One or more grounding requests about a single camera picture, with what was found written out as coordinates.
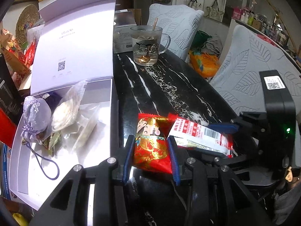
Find lavender gift box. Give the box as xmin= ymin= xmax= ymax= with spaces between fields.
xmin=9 ymin=0 xmax=118 ymax=210

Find purple satin drawstring pouch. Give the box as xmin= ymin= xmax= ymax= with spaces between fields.
xmin=21 ymin=96 xmax=52 ymax=144

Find red plastic container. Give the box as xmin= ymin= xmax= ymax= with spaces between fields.
xmin=0 ymin=109 xmax=17 ymax=148

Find white cardboard box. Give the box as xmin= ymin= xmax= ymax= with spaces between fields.
xmin=113 ymin=10 xmax=137 ymax=54

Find person's right hand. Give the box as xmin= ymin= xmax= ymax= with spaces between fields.
xmin=285 ymin=166 xmax=300 ymax=190

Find black printed box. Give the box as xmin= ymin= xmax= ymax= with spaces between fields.
xmin=0 ymin=55 xmax=22 ymax=125

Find small red gold snack packet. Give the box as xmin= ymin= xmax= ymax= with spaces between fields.
xmin=133 ymin=113 xmax=176 ymax=174

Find orange plastic bag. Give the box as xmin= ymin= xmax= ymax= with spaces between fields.
xmin=189 ymin=50 xmax=220 ymax=78

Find glass mug with cartoon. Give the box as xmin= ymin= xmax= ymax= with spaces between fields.
xmin=131 ymin=25 xmax=171 ymax=66

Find orange patterned gift bag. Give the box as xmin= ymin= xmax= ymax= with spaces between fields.
xmin=1 ymin=27 xmax=31 ymax=75

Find white fabric flower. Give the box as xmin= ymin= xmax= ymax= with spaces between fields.
xmin=43 ymin=80 xmax=88 ymax=140

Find blue white carton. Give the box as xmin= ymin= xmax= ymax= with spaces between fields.
xmin=1 ymin=142 xmax=11 ymax=201

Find near grey leaf chair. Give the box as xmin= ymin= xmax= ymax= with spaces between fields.
xmin=210 ymin=25 xmax=300 ymax=114

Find grey leaf chair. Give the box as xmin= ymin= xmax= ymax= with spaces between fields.
xmin=210 ymin=25 xmax=300 ymax=114
xmin=147 ymin=4 xmax=204 ymax=61

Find green foil snack packet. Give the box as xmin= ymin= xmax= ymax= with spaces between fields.
xmin=46 ymin=131 xmax=61 ymax=157

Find purple tassel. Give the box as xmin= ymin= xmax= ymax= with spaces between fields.
xmin=42 ymin=92 xmax=62 ymax=113

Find far grey leaf chair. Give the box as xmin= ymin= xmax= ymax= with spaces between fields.
xmin=147 ymin=4 xmax=204 ymax=61

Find long red white snack packet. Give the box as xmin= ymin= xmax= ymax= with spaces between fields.
xmin=169 ymin=118 xmax=233 ymax=158

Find clear zip bag white contents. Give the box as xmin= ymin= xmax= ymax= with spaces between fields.
xmin=61 ymin=103 xmax=100 ymax=152

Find round woven mat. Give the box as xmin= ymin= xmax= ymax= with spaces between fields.
xmin=15 ymin=4 xmax=40 ymax=49

